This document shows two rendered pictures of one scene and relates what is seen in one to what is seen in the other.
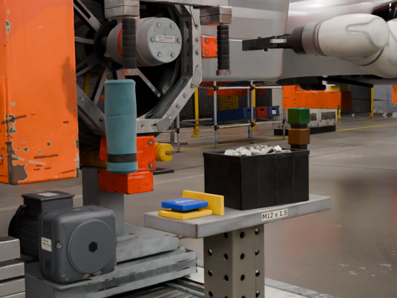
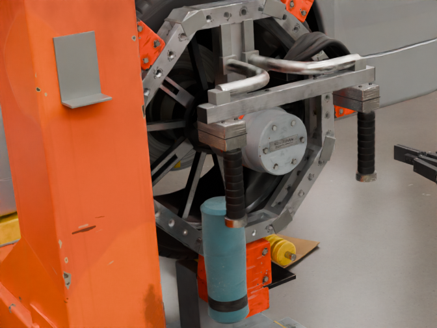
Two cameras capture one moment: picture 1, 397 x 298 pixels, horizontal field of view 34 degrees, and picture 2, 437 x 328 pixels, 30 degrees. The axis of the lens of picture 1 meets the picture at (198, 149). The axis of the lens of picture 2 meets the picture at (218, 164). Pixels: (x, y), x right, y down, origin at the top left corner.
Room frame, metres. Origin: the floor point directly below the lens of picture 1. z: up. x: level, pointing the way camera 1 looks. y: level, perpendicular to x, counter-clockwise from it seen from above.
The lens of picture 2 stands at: (0.30, 0.00, 1.37)
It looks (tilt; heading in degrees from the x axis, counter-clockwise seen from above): 20 degrees down; 8
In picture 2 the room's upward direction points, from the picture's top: 4 degrees counter-clockwise
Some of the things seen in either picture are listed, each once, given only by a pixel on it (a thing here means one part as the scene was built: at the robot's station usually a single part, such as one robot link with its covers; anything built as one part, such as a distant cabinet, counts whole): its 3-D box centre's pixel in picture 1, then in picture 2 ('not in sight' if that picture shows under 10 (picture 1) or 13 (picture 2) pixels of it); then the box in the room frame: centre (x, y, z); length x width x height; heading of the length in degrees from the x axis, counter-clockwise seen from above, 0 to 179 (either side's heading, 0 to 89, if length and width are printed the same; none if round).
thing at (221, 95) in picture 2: not in sight; (224, 61); (1.84, 0.20, 1.03); 0.19 x 0.18 x 0.11; 42
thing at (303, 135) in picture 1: (299, 136); not in sight; (1.57, -0.24, 0.59); 0.04 x 0.04 x 0.04; 42
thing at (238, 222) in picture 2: (129, 45); (234, 185); (1.71, 0.17, 0.83); 0.04 x 0.04 x 0.16
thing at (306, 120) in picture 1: (298, 115); not in sight; (1.57, -0.24, 0.64); 0.04 x 0.04 x 0.04; 42
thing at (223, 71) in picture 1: (223, 48); (366, 143); (1.93, -0.08, 0.83); 0.04 x 0.04 x 0.16
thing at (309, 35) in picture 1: (318, 38); not in sight; (1.67, -0.31, 0.83); 0.09 x 0.06 x 0.09; 132
